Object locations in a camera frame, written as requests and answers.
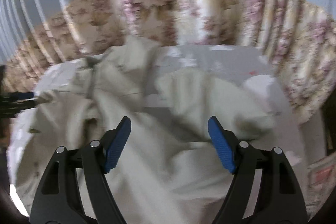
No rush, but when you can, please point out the grey animal print bedsheet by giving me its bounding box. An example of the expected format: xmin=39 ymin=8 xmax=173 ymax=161
xmin=7 ymin=44 xmax=310 ymax=224

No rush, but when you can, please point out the blue floral curtain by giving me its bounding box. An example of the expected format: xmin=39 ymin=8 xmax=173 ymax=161
xmin=1 ymin=0 xmax=335 ymax=123

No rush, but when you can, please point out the beige hooded jacket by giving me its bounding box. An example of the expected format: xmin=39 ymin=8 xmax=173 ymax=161
xmin=14 ymin=37 xmax=274 ymax=223

